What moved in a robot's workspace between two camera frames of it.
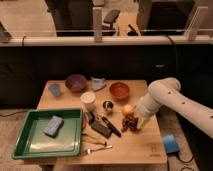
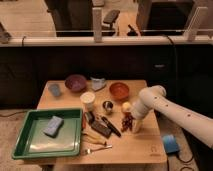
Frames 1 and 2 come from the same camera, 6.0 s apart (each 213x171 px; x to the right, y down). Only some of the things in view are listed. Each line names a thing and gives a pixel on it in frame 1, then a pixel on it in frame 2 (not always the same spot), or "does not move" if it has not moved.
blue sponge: x=53 y=126 does not move
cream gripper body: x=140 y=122 to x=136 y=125
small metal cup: x=108 y=105 does not move
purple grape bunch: x=130 y=121 does not move
